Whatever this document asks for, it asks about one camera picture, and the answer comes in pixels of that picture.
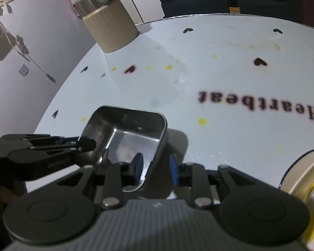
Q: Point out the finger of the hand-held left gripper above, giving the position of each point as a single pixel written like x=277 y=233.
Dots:
x=68 y=140
x=83 y=146

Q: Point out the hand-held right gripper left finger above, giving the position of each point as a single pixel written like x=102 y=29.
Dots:
x=138 y=167

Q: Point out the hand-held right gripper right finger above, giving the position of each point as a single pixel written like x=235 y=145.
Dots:
x=173 y=171

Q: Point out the large rectangular steel tray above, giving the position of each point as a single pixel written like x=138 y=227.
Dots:
x=125 y=136

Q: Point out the white plate with leaf print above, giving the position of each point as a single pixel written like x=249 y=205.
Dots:
x=301 y=159

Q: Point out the beige thermal jug steel lid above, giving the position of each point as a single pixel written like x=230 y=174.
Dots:
x=110 y=26

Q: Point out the white lower kitchen cabinet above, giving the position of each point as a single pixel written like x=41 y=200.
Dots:
x=130 y=0

